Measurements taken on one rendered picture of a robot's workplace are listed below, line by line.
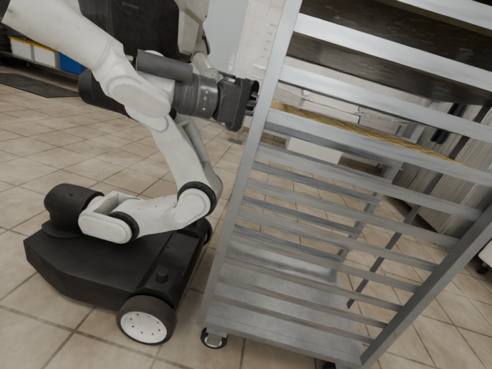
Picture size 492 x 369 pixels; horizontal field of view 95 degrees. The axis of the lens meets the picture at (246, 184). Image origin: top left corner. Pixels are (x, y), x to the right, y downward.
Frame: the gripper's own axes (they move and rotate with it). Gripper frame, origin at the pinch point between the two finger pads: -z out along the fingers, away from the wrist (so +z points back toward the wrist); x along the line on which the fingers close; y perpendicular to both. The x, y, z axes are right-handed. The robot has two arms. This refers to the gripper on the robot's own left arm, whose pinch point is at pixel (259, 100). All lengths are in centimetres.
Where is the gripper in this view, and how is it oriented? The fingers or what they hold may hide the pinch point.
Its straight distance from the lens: 91.3
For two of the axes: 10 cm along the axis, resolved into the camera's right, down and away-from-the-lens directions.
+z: -7.8, -4.5, 4.4
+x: 2.6, -8.7, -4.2
